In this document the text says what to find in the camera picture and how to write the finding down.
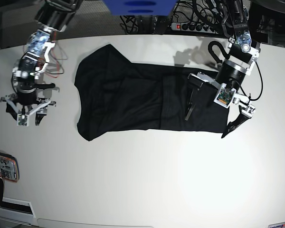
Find black power strip red switch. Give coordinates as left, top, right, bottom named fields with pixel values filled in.
left=171, top=22, right=219, bottom=35

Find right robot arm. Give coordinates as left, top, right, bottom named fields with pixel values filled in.
left=0, top=0, right=82, bottom=126

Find white tray at table edge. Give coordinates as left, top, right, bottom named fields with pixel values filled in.
left=0, top=197, right=36, bottom=226

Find tangled black cables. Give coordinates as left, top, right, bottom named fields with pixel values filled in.
left=119, top=0, right=228, bottom=35

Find small sticker label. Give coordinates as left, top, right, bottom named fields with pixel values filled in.
left=268, top=222, right=285, bottom=228

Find blue plastic box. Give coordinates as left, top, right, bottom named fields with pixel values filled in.
left=103, top=0, right=176, bottom=16

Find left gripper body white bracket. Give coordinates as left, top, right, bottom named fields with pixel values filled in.
left=188, top=72, right=256, bottom=117

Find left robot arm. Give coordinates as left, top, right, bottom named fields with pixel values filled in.
left=187, top=0, right=260, bottom=138

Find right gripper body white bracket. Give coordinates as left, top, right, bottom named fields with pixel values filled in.
left=0, top=94, right=56, bottom=127

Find black T-shirt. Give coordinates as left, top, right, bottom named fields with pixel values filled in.
left=75, top=45, right=229, bottom=141

